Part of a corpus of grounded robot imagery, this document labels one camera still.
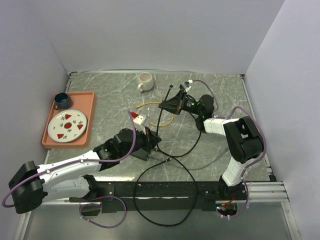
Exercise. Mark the white watermelon pattern plate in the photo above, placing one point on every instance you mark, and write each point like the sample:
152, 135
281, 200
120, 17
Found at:
67, 126

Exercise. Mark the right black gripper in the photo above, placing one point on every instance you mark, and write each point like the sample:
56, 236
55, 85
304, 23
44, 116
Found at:
175, 104

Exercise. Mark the white ceramic mug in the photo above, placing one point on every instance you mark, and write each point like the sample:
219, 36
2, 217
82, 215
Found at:
145, 82

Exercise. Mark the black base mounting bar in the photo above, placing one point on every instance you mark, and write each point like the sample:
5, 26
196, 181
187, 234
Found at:
165, 195

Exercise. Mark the black network switch box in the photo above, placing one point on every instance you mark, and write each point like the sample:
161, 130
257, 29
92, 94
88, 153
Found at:
141, 154

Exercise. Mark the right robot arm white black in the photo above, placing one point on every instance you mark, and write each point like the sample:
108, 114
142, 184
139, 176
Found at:
244, 140

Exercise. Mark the dark blue cup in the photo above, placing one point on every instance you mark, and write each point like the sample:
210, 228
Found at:
62, 101

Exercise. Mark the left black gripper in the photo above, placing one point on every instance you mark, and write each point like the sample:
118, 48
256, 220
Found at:
150, 139

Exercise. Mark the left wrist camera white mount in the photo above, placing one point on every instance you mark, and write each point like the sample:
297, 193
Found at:
140, 121

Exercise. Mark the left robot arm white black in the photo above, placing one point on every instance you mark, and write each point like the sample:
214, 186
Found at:
34, 184

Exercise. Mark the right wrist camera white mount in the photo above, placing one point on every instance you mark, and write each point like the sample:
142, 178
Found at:
186, 86

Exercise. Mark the pink tray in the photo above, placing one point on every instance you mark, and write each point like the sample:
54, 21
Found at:
86, 103

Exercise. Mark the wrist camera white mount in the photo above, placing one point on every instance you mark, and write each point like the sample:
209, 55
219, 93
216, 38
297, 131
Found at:
186, 86
140, 121

